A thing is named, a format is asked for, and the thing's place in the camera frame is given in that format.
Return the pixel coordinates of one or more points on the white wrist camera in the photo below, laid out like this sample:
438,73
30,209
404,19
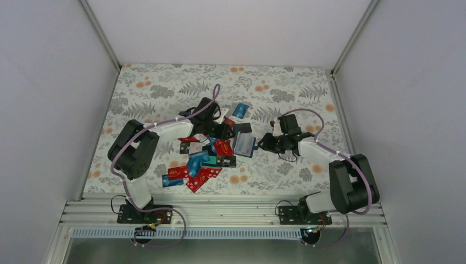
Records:
277,130
223,114

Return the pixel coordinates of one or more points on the dark blue card holder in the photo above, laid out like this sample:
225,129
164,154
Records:
244,144

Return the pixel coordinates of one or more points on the perforated grey cable duct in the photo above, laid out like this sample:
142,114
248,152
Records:
189,233

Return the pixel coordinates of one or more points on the dark grey LOGO card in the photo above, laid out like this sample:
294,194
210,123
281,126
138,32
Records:
184,148

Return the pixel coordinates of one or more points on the blue card front bottom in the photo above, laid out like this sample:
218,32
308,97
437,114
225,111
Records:
166,182

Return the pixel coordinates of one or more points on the aluminium mounting rail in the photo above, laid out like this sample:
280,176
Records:
237,211

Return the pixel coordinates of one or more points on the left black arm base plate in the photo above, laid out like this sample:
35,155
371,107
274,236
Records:
129,215

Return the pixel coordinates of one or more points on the aluminium corner frame post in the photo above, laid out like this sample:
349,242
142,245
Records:
100,33

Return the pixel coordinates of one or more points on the red VIP card gold text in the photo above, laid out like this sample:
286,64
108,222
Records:
223,148

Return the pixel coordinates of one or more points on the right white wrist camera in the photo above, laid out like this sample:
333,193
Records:
277,130

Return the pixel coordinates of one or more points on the small black LOGO card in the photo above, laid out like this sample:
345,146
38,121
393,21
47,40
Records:
226,161

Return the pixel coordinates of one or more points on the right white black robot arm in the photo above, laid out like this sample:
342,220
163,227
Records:
351,181

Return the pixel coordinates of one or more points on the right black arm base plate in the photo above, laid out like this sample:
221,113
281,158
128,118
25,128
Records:
293,216

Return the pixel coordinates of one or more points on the red VIP card front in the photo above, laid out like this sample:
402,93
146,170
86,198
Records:
204,174

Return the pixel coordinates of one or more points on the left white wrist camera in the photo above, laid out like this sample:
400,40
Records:
223,114

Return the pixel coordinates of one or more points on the light blue card far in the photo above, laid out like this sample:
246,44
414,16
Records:
240,110

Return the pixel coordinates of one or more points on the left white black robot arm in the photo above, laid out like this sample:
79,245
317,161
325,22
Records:
132,152

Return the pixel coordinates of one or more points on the red card left pile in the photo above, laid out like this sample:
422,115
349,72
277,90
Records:
178,173

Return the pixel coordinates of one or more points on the blue card left pile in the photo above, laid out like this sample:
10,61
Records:
195,162

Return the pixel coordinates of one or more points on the white blossom card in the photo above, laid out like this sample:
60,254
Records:
195,147

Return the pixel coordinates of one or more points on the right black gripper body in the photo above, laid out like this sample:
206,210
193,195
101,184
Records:
277,146

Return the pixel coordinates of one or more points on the right aluminium frame post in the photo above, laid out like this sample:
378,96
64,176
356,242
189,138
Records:
373,4

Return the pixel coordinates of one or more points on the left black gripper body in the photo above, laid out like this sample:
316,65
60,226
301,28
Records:
214,132

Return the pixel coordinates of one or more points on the red card centre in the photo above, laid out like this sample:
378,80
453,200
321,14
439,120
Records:
230,122

